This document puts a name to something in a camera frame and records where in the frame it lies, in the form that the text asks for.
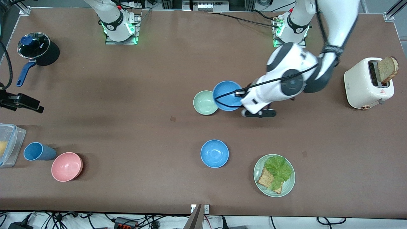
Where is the blue bowl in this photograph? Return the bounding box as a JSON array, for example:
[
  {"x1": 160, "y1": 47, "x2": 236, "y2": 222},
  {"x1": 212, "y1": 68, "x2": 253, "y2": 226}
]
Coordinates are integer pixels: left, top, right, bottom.
[
  {"x1": 212, "y1": 81, "x2": 245, "y2": 112},
  {"x1": 200, "y1": 140, "x2": 229, "y2": 168}
]

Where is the light green bowl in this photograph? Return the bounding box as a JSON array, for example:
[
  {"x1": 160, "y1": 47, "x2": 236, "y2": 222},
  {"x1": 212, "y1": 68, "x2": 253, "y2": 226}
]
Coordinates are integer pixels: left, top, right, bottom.
[{"x1": 193, "y1": 91, "x2": 219, "y2": 115}]

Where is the pink bowl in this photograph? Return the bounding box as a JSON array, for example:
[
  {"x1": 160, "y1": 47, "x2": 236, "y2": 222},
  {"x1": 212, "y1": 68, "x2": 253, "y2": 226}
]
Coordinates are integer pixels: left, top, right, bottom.
[{"x1": 51, "y1": 152, "x2": 83, "y2": 182}]

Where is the clear plastic container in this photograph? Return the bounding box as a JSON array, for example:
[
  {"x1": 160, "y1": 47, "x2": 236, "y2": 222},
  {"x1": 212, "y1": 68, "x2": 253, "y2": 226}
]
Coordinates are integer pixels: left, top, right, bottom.
[{"x1": 0, "y1": 123, "x2": 26, "y2": 168}]

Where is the blue cup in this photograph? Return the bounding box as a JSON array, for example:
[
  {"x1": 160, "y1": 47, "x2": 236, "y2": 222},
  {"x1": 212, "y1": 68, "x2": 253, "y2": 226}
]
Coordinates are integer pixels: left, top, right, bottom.
[{"x1": 24, "y1": 142, "x2": 57, "y2": 161}]

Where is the glass lid blue knob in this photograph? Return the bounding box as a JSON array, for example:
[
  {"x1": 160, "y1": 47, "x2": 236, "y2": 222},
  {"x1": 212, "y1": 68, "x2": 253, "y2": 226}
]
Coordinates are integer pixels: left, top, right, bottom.
[{"x1": 17, "y1": 32, "x2": 51, "y2": 59}]

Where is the green lettuce leaf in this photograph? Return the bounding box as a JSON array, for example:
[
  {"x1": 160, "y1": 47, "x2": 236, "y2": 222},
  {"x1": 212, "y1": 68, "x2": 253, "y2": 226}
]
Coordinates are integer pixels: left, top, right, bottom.
[{"x1": 265, "y1": 156, "x2": 293, "y2": 191}]

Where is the brown bread slice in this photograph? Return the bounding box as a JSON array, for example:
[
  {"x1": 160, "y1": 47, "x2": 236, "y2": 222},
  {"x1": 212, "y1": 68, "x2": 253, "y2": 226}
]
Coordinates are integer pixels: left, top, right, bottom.
[
  {"x1": 257, "y1": 167, "x2": 283, "y2": 194},
  {"x1": 377, "y1": 57, "x2": 399, "y2": 84}
]

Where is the light green plate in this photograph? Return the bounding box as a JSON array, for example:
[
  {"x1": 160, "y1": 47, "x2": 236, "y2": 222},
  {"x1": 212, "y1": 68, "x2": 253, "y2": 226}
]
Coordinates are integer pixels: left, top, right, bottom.
[{"x1": 253, "y1": 154, "x2": 296, "y2": 198}]

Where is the grey electrical box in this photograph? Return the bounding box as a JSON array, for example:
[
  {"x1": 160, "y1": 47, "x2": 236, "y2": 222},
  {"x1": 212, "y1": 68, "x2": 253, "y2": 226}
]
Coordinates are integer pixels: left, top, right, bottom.
[{"x1": 183, "y1": 0, "x2": 229, "y2": 11}]

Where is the white toaster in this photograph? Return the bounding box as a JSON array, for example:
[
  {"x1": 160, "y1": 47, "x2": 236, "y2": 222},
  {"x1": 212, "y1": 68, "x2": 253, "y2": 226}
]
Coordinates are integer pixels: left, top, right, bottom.
[{"x1": 344, "y1": 57, "x2": 395, "y2": 110}]

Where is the black orange power strip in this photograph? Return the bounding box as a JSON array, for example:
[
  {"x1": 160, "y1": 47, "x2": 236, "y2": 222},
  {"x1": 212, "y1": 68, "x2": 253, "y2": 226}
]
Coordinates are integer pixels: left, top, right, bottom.
[{"x1": 114, "y1": 217, "x2": 138, "y2": 229}]

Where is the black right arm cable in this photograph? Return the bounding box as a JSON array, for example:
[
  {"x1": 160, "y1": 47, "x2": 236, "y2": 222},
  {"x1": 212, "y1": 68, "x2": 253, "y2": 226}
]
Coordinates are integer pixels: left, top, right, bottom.
[{"x1": 0, "y1": 0, "x2": 19, "y2": 90}]

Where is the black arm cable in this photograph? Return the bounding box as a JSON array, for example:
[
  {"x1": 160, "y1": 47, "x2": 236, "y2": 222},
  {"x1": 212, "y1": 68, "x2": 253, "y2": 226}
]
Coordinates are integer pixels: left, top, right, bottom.
[
  {"x1": 215, "y1": 0, "x2": 345, "y2": 107},
  {"x1": 0, "y1": 0, "x2": 19, "y2": 90}
]

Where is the black pot blue handle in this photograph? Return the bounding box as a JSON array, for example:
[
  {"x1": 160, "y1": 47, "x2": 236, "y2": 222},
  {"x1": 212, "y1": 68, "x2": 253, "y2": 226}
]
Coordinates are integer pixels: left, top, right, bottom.
[{"x1": 16, "y1": 32, "x2": 60, "y2": 87}]

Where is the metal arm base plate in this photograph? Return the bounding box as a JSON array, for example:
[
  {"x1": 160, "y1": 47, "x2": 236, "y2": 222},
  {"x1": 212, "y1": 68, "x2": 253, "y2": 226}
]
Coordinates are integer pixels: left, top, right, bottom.
[
  {"x1": 273, "y1": 15, "x2": 307, "y2": 48},
  {"x1": 105, "y1": 13, "x2": 141, "y2": 45}
]

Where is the black braided cable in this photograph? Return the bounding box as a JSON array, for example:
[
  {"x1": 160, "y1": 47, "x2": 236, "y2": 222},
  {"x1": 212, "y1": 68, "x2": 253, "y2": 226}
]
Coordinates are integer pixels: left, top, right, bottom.
[{"x1": 206, "y1": 12, "x2": 280, "y2": 28}]

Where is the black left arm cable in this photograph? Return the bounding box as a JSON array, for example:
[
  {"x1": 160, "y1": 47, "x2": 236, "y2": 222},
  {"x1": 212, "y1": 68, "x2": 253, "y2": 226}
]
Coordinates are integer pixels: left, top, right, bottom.
[{"x1": 215, "y1": 0, "x2": 345, "y2": 107}]

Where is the grey camera mount bar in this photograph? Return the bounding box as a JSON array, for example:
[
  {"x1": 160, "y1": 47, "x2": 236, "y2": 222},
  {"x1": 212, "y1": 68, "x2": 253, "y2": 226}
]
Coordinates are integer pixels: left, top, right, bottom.
[{"x1": 184, "y1": 204, "x2": 204, "y2": 229}]

